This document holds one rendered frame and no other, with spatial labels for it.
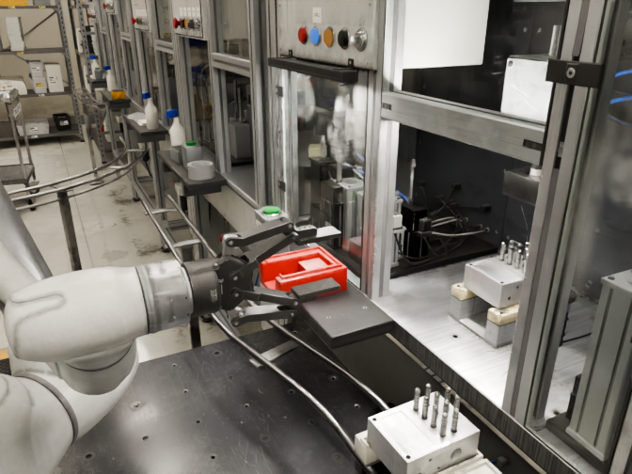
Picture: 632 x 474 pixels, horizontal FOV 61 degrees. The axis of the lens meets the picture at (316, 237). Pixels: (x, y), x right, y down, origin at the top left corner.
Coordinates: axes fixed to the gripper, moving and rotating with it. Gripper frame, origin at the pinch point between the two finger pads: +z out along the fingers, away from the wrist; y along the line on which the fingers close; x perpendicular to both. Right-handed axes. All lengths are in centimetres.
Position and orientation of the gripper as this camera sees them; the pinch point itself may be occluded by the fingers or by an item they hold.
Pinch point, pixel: (321, 261)
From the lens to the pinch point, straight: 80.3
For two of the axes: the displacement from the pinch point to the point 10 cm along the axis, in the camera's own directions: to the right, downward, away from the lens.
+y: 0.0, -9.2, -3.9
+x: -4.5, -3.5, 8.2
